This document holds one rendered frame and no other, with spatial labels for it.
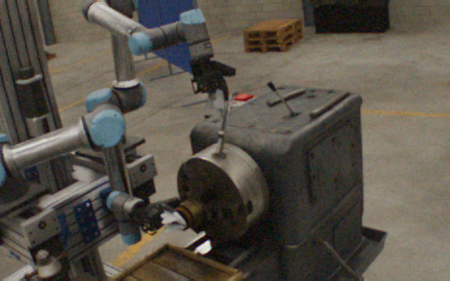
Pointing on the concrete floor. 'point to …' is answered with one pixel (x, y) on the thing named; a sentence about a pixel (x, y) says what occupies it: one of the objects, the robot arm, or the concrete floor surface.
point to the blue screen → (150, 18)
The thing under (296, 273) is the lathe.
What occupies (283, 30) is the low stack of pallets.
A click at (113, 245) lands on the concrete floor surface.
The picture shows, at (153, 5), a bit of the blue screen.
